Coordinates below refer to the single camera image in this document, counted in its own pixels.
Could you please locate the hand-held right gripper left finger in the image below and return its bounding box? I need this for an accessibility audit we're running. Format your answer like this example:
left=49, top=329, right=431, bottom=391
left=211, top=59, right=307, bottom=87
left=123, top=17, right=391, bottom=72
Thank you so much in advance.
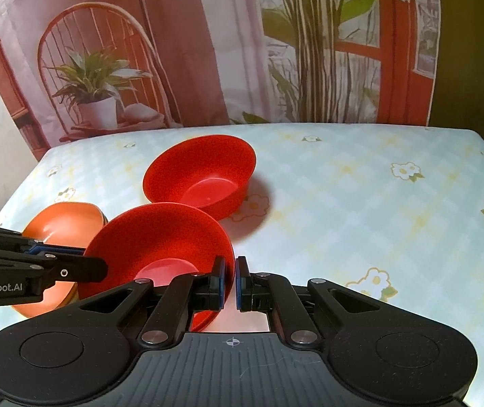
left=78, top=255, right=236, bottom=347

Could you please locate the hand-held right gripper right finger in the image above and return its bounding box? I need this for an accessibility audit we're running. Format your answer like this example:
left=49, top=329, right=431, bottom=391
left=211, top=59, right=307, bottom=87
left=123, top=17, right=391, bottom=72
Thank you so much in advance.
left=236, top=256, right=385, bottom=351

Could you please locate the orange square plate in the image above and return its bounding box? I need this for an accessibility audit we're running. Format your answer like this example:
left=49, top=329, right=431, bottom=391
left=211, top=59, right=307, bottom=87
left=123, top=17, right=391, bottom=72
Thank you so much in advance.
left=11, top=202, right=107, bottom=318

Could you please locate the red bowl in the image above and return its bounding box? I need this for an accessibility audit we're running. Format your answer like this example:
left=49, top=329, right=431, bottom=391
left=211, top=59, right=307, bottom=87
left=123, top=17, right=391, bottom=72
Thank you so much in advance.
left=78, top=202, right=235, bottom=334
left=142, top=134, right=256, bottom=221

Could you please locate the checked floral tablecloth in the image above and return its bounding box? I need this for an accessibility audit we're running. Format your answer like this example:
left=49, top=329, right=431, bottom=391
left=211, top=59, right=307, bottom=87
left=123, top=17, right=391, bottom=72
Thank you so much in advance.
left=0, top=122, right=484, bottom=407

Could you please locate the printed room backdrop cloth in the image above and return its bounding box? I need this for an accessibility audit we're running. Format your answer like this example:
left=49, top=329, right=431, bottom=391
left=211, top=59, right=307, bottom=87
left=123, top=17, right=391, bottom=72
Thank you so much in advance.
left=0, top=0, right=443, bottom=162

